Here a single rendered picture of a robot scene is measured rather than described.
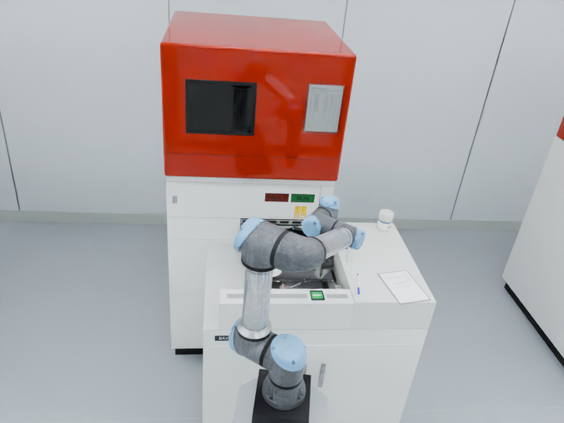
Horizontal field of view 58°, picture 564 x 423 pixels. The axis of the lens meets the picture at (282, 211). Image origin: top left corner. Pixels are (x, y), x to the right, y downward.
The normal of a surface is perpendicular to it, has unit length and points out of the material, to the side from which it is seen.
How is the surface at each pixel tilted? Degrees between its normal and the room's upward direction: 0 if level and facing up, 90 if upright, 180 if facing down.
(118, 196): 90
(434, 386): 0
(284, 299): 0
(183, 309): 90
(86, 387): 0
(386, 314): 90
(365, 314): 90
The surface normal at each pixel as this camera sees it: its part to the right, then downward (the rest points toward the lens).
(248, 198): 0.10, 0.51
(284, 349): 0.19, -0.77
